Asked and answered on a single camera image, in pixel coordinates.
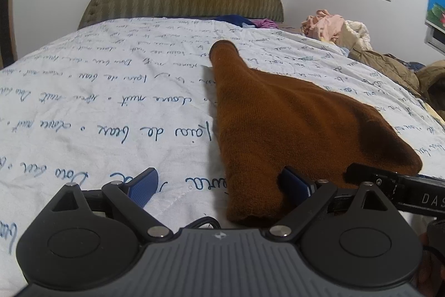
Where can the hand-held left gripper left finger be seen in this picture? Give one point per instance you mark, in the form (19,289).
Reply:
(144,187)

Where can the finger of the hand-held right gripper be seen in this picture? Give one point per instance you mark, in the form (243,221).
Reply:
(365,173)

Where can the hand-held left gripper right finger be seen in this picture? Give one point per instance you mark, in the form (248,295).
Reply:
(295,182)

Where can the brown knit sweater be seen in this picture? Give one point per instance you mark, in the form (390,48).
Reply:
(278,116)

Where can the olive jacket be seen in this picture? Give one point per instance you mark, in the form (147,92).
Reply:
(386,69)

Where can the white script-printed bedsheet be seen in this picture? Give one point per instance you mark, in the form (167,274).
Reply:
(87,91)

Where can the cream cloth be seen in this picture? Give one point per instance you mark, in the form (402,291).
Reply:
(356,34)

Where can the purple cloth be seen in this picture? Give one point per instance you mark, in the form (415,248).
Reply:
(264,23)

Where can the blue cloth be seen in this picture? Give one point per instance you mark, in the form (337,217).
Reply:
(233,19)

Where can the gold tower air conditioner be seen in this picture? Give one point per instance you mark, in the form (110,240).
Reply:
(7,4)

